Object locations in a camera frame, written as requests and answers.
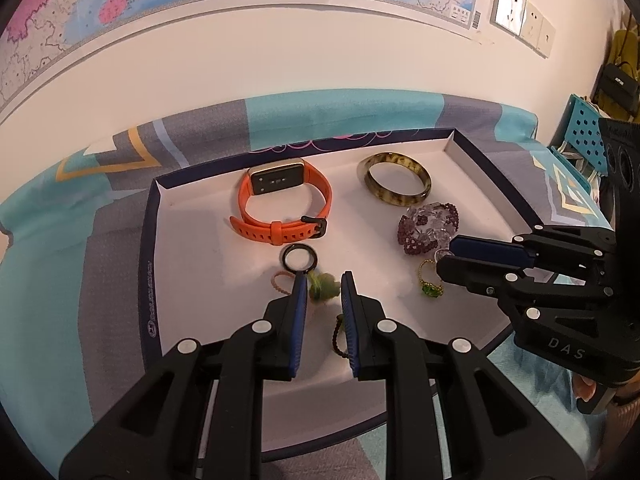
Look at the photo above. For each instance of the green jade pendant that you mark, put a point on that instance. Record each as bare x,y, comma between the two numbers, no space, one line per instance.
325,287

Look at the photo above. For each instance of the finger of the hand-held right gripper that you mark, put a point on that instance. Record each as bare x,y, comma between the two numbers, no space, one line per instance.
485,250
465,272

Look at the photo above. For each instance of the blue perforated crate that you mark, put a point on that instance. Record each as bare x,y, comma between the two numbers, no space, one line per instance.
582,130

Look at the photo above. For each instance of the beige wall socket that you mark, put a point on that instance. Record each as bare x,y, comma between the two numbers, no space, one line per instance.
547,37
531,21

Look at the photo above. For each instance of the black bag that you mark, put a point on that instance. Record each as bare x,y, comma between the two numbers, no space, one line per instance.
620,85

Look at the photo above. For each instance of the yellow bag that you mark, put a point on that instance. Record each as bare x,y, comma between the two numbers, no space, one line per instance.
625,47

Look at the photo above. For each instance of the orange smart band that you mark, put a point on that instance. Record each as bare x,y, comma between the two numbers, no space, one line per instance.
260,232

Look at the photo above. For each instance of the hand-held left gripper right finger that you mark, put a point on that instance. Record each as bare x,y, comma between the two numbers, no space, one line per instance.
350,320

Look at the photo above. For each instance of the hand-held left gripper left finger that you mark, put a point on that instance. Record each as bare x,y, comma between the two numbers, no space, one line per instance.
299,320

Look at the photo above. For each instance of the person's right hand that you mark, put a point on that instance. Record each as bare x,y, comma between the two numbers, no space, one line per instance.
582,386

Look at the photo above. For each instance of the silver wall socket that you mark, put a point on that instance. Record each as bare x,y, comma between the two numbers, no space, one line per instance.
509,6

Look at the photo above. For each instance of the tortoiseshell bangle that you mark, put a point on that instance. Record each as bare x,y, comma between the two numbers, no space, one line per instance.
372,195

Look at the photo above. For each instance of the white tray with navy rim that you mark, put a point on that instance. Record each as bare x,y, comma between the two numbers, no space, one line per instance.
200,260

